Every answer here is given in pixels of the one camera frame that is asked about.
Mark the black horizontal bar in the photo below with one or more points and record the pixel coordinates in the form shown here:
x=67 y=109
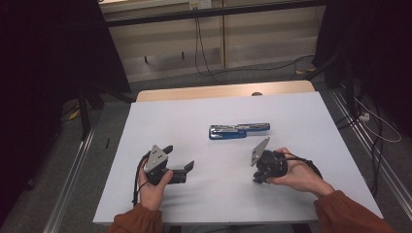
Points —
x=210 y=13

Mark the person's right hand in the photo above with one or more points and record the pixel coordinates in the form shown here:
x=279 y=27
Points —
x=301 y=176

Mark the aluminium rail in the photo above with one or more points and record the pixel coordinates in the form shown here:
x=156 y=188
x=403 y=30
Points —
x=372 y=149
x=69 y=181

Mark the person's left hand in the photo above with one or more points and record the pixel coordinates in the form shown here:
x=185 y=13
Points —
x=152 y=194

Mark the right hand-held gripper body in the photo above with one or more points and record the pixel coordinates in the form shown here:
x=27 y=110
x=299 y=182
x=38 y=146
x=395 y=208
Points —
x=268 y=161

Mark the white power plug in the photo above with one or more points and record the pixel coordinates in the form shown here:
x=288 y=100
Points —
x=364 y=116

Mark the black metal stand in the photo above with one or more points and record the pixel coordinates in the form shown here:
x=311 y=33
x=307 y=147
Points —
x=85 y=110

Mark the wooden table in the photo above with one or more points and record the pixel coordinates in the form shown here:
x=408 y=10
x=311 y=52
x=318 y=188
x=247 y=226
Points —
x=210 y=92

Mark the white wall socket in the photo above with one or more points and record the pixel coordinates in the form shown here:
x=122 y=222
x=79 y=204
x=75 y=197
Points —
x=200 y=4

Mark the small black floor object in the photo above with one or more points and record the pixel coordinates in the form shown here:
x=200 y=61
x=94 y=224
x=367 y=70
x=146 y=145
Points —
x=107 y=143

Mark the black curtain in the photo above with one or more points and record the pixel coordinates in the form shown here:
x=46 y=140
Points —
x=372 y=48
x=42 y=81

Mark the dark table grommet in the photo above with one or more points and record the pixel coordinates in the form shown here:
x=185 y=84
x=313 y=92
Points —
x=257 y=94

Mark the white board sheet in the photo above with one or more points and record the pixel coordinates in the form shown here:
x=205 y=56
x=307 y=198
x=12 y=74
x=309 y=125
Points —
x=226 y=194

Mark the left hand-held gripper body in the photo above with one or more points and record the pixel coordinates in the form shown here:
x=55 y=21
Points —
x=155 y=165

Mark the blue stapler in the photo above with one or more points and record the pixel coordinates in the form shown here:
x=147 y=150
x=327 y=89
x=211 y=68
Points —
x=226 y=132

